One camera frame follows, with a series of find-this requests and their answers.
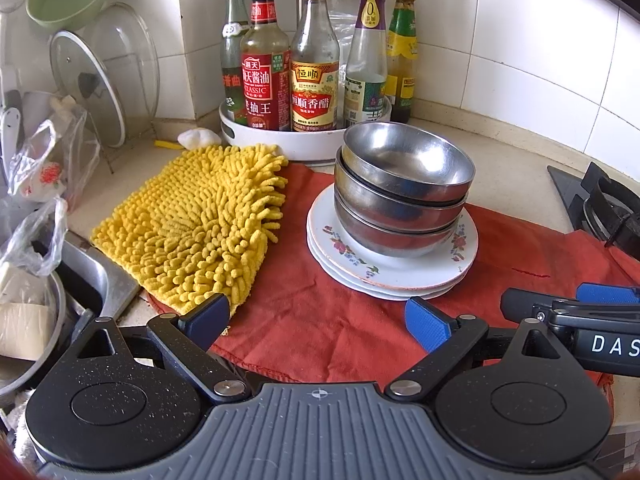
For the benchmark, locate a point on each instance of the white two-tier turntable rack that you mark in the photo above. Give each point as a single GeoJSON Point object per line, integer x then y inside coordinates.
{"type": "Point", "coordinates": [310, 145]}

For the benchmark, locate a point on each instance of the stainless steel bowl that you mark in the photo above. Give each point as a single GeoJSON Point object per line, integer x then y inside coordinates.
{"type": "Point", "coordinates": [400, 155]}
{"type": "Point", "coordinates": [390, 242]}
{"type": "Point", "coordinates": [380, 210]}

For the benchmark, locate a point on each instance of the white block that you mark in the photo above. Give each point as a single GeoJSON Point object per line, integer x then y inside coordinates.
{"type": "Point", "coordinates": [25, 330]}

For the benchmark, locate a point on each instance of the clear plastic bag red flower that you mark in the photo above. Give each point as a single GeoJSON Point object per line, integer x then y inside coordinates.
{"type": "Point", "coordinates": [47, 175]}

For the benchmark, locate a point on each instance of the small floral white plate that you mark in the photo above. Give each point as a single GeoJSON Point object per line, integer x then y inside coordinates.
{"type": "Point", "coordinates": [345, 252]}

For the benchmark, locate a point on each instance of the black gas stove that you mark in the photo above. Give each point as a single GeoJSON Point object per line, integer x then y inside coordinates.
{"type": "Point", "coordinates": [600, 205]}

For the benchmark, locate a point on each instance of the clear bottle purple label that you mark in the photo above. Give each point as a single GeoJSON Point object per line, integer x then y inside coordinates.
{"type": "Point", "coordinates": [367, 75]}

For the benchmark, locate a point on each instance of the stainless steel sink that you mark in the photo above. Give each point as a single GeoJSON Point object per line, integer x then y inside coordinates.
{"type": "Point", "coordinates": [95, 270]}

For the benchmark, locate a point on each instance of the red cloth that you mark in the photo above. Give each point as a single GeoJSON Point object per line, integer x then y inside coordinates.
{"type": "Point", "coordinates": [325, 325]}

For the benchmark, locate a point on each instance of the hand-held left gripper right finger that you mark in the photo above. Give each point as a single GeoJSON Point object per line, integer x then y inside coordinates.
{"type": "Point", "coordinates": [425, 322]}

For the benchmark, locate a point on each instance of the green glass bottle red cap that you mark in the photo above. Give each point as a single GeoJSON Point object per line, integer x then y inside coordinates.
{"type": "Point", "coordinates": [232, 60]}

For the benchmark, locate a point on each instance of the crinkled clear plastic bag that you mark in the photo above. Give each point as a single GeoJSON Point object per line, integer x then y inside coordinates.
{"type": "Point", "coordinates": [345, 35]}

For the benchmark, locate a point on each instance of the thin clear plastic bag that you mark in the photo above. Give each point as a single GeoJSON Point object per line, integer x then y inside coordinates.
{"type": "Point", "coordinates": [30, 240]}

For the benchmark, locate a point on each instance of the green yellow label sauce bottle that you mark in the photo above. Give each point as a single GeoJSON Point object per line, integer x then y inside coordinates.
{"type": "Point", "coordinates": [402, 50]}

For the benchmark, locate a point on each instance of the steel pot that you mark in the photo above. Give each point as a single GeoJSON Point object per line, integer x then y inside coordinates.
{"type": "Point", "coordinates": [59, 310]}

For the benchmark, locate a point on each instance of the glass pot lid black knob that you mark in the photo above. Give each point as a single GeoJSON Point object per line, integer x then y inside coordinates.
{"type": "Point", "coordinates": [85, 85]}

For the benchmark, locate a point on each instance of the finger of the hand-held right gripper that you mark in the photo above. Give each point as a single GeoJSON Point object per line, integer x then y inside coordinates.
{"type": "Point", "coordinates": [520, 302]}
{"type": "Point", "coordinates": [610, 294]}

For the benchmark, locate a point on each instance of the white crumpled rag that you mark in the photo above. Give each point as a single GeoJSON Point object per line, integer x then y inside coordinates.
{"type": "Point", "coordinates": [197, 138]}

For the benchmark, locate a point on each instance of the yellow stick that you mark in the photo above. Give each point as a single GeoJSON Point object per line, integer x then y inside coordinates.
{"type": "Point", "coordinates": [167, 144]}

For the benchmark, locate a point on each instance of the stack of floral plates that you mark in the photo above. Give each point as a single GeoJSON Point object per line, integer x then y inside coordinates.
{"type": "Point", "coordinates": [400, 280]}

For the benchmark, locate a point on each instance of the red label soy sauce bottle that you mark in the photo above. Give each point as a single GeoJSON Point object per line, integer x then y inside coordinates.
{"type": "Point", "coordinates": [265, 85]}

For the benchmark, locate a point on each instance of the large floral white plate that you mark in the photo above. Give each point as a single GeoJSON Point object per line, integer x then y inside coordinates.
{"type": "Point", "coordinates": [400, 294]}

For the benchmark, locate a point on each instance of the large glass pot lid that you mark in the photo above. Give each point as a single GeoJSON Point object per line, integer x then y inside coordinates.
{"type": "Point", "coordinates": [135, 60]}

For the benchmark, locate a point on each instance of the yellow chenille mat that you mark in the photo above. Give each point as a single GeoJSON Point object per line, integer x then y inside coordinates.
{"type": "Point", "coordinates": [190, 230]}

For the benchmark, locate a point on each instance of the yellow cap vinegar bottle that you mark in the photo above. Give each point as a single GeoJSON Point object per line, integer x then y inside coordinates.
{"type": "Point", "coordinates": [315, 90]}

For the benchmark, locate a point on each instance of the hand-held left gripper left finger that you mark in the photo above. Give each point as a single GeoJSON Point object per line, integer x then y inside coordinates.
{"type": "Point", "coordinates": [210, 317]}

